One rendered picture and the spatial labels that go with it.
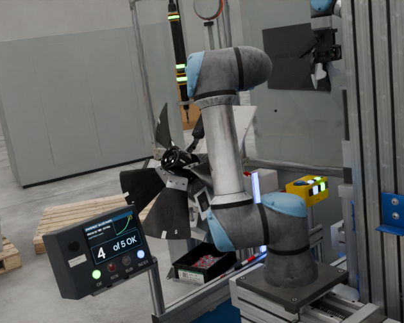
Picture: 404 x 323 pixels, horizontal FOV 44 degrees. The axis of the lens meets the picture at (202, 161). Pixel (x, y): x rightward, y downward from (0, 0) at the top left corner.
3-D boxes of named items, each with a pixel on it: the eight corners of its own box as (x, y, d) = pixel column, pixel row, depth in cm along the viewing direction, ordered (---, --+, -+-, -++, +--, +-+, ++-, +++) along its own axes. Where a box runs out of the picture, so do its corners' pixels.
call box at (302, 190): (310, 197, 222) (308, 173, 219) (329, 200, 214) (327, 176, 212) (287, 207, 211) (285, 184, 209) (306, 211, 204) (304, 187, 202)
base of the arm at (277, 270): (330, 272, 137) (328, 238, 135) (294, 293, 129) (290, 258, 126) (288, 257, 149) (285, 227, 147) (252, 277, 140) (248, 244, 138)
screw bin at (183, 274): (204, 256, 213) (202, 241, 211) (238, 262, 203) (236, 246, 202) (174, 279, 196) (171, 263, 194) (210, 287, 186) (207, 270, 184)
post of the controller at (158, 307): (160, 309, 165) (151, 254, 161) (165, 312, 163) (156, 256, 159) (152, 313, 163) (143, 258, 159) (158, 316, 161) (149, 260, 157)
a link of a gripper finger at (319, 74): (322, 86, 179) (326, 61, 179) (308, 87, 183) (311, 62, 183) (327, 88, 181) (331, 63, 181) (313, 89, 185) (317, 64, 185)
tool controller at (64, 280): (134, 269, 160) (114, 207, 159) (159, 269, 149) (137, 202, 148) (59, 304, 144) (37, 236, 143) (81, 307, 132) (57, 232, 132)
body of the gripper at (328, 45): (330, 63, 178) (328, 28, 175) (310, 65, 184) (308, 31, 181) (342, 60, 183) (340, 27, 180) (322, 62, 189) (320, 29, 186)
